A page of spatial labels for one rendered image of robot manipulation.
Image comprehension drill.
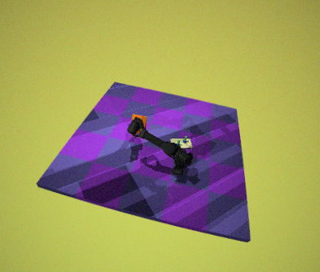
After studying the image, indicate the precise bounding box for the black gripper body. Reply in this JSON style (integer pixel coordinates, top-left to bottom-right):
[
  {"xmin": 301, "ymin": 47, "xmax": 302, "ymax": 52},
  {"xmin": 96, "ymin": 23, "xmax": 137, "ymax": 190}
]
[{"xmin": 172, "ymin": 149, "xmax": 186, "ymax": 176}]

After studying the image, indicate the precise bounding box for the pale yellow circuit board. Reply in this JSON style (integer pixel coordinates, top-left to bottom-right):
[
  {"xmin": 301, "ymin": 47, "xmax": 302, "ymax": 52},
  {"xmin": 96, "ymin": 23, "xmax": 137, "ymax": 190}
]
[{"xmin": 170, "ymin": 136, "xmax": 193, "ymax": 149}]

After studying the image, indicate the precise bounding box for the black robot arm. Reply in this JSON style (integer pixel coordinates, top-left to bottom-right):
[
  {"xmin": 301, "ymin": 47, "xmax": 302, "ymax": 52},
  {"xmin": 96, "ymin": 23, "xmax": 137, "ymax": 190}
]
[{"xmin": 127, "ymin": 117, "xmax": 193, "ymax": 165}]

